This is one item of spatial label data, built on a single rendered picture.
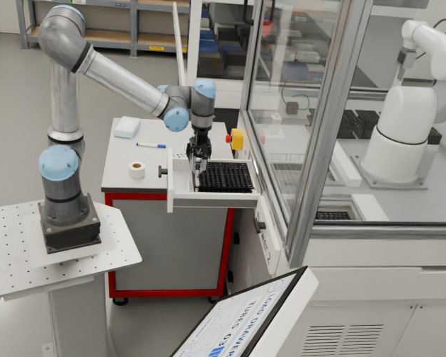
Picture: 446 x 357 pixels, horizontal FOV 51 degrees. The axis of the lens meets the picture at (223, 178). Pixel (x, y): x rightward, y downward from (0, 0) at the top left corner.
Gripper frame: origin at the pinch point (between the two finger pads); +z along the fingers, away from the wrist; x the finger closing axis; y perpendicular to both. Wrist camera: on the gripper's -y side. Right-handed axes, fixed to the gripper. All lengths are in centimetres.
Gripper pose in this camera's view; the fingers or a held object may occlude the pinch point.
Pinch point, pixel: (197, 169)
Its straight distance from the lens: 175.3
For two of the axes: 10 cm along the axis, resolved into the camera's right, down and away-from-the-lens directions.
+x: 9.9, 0.2, 1.5
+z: -1.0, 8.3, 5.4
